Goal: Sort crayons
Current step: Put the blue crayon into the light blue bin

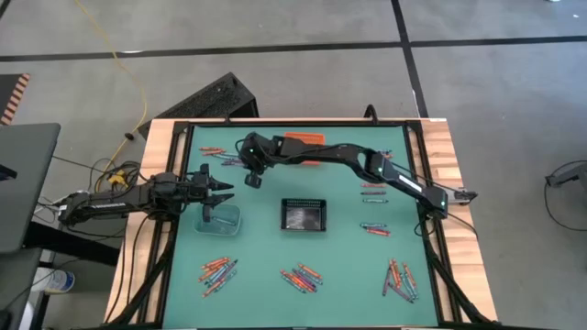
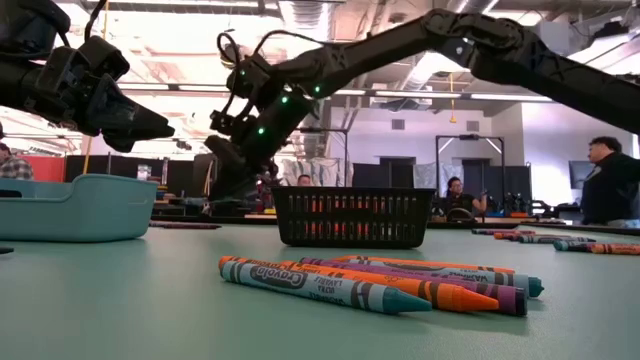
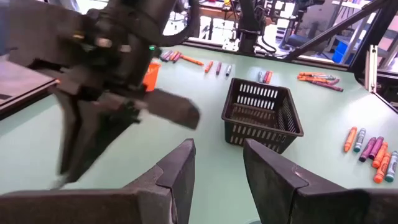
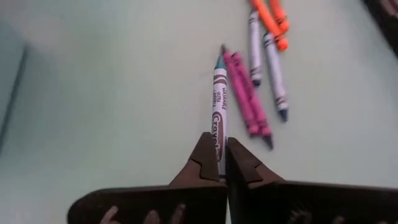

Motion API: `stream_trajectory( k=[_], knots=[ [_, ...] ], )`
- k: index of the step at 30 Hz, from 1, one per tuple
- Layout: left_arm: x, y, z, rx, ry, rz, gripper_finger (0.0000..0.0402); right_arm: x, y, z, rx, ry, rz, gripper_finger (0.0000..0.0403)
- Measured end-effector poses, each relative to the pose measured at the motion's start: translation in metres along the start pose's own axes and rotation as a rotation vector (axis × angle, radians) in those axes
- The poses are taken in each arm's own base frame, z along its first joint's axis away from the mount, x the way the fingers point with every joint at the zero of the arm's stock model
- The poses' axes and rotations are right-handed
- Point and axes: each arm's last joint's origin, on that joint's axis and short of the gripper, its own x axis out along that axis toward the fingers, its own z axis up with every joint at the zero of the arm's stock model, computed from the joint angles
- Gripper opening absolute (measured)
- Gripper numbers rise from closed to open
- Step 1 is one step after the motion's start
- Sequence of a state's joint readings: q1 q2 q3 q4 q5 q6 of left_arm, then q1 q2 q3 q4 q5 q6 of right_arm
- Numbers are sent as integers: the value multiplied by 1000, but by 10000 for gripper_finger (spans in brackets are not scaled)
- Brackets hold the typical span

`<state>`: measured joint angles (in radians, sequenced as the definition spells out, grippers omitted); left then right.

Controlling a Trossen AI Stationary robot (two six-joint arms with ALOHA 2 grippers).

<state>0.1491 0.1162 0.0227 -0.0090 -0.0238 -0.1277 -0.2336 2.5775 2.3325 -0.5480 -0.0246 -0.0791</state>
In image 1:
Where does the black perforated metal case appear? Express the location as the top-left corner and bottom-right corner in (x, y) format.
(137, 71), (260, 140)

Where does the black desk base bar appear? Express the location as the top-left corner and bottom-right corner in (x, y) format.
(22, 221), (121, 268)

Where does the orange plastic basket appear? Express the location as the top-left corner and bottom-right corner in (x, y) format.
(283, 131), (327, 166)

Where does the black plastic basket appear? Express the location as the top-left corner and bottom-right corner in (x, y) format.
(280, 197), (327, 233)

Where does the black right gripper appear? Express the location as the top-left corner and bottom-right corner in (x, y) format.
(235, 131), (277, 190)

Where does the grey panel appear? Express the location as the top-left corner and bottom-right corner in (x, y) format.
(0, 247), (43, 330)

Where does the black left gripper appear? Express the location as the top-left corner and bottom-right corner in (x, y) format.
(184, 162), (236, 226)

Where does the orange black striped mat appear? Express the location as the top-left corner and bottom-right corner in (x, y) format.
(0, 72), (31, 127)

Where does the black aluminium table frame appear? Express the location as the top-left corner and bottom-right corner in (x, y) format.
(105, 118), (499, 330)

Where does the yellow cable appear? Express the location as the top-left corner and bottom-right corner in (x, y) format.
(72, 0), (149, 184)

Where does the white blue bottle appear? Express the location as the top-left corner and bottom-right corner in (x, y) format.
(30, 268), (76, 295)

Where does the grey desk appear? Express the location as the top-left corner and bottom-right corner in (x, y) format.
(0, 122), (61, 255)

